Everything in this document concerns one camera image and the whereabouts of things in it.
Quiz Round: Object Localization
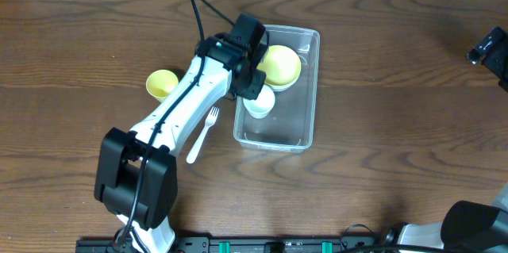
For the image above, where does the white plastic fork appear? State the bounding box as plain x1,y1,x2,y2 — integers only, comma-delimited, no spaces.
186,106,220,164

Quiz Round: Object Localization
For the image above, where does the yellow cup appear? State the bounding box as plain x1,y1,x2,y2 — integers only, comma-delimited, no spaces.
145,70,179,102

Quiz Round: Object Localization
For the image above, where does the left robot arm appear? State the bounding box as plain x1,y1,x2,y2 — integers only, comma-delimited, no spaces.
94,33,268,252

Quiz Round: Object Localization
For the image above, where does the white cup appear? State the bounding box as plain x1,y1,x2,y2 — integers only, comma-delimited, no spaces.
242,85,275,119

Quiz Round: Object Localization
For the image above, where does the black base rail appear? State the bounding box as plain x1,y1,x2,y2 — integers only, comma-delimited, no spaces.
75,224,398,253

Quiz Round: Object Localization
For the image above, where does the yellow bowl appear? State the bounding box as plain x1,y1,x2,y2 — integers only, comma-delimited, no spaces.
257,45,302,86

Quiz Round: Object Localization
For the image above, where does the white bowl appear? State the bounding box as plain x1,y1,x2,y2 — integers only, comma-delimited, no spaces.
266,76,298,92

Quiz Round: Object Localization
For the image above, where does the clear plastic container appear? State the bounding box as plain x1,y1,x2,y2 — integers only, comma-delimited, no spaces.
233,25,320,153

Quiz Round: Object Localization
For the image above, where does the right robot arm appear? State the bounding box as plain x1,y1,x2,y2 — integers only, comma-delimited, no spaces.
380,27,507,253

